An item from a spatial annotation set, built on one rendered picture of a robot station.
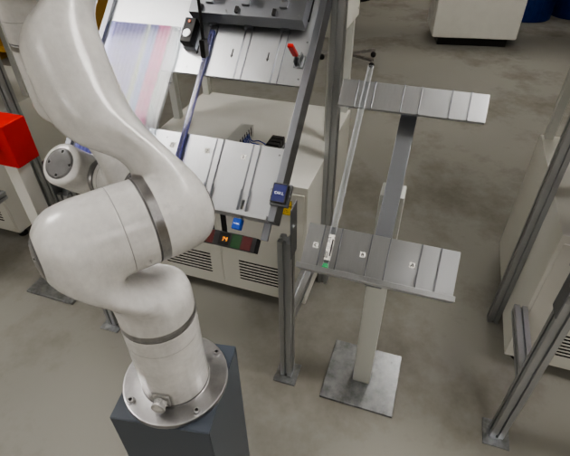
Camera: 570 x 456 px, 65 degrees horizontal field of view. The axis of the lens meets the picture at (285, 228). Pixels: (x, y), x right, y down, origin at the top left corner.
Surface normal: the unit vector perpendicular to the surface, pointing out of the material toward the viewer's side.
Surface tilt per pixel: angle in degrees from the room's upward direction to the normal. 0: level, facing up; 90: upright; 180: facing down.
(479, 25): 90
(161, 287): 29
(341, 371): 0
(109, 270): 93
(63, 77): 58
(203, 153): 43
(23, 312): 0
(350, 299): 0
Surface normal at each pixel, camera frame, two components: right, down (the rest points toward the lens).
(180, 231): 0.55, 0.39
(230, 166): -0.22, -0.17
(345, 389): -0.01, -0.78
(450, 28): -0.17, 0.62
